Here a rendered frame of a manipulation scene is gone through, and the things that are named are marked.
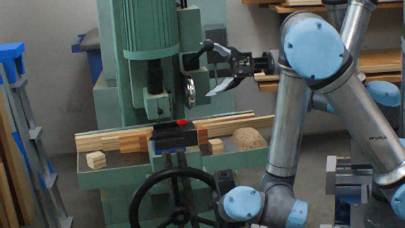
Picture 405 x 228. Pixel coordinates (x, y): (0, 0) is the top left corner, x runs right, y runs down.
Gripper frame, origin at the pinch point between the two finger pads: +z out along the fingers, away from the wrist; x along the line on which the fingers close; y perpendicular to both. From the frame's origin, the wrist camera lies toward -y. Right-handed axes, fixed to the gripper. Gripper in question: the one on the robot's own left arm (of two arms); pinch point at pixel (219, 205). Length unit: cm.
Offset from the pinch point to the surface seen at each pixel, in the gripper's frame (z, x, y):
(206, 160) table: 18.6, 1.3, -15.1
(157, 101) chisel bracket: 20.0, -10.6, -35.5
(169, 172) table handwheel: -0.6, -12.0, -10.9
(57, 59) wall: 246, -60, -130
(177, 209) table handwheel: 4.1, -11.1, -0.9
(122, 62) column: 35, -19, -55
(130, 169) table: 18.3, -21.9, -15.6
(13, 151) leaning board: 169, -85, -54
